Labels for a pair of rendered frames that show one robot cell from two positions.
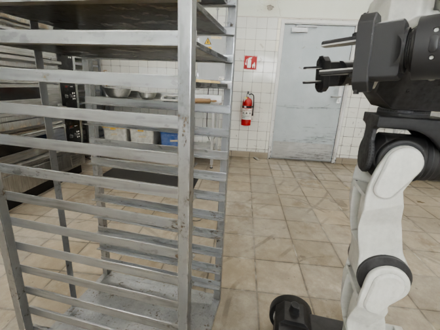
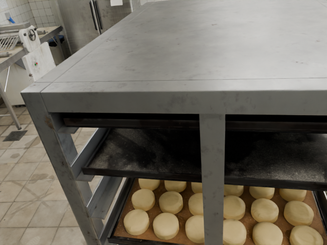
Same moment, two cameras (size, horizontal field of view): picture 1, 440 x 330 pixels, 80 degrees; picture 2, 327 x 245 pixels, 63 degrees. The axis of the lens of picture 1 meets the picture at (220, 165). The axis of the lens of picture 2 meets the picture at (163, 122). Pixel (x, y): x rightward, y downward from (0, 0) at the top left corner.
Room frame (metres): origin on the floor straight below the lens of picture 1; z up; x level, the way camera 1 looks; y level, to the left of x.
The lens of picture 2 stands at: (0.99, 0.90, 1.95)
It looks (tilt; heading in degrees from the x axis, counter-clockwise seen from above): 32 degrees down; 273
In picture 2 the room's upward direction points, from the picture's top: 7 degrees counter-clockwise
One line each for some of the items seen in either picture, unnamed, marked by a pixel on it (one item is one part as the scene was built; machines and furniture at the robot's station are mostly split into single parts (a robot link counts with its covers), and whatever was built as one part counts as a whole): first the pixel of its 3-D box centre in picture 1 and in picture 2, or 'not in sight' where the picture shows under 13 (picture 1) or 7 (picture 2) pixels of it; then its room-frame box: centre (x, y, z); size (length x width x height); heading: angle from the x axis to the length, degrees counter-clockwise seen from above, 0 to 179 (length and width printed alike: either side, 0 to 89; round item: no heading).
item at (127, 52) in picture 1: (120, 50); not in sight; (0.88, 0.33, 1.23); 0.60 x 0.40 x 0.01; 77
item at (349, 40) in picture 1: (341, 40); not in sight; (0.50, -0.20, 1.22); 0.06 x 0.03 x 0.02; 51
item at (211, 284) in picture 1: (156, 272); not in sight; (1.07, 0.29, 0.24); 0.64 x 0.03 x 0.03; 77
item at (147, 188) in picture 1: (86, 178); not in sight; (0.69, 0.37, 0.87); 0.64 x 0.03 x 0.03; 77
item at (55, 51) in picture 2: not in sight; (55, 52); (3.48, -5.02, 0.33); 0.54 x 0.53 x 0.66; 176
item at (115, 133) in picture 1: (121, 132); not in sight; (3.97, 1.54, 0.36); 0.47 x 0.39 x 0.26; 174
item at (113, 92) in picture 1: (118, 93); not in sight; (3.95, 1.55, 0.95); 0.39 x 0.39 x 0.14
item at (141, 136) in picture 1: (146, 134); not in sight; (3.94, 1.15, 0.36); 0.47 x 0.38 x 0.26; 176
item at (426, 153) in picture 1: (393, 156); not in sight; (0.70, -0.48, 0.98); 0.14 x 0.13 x 0.12; 167
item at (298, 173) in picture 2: not in sight; (219, 85); (0.88, 0.34, 1.68); 0.60 x 0.40 x 0.02; 77
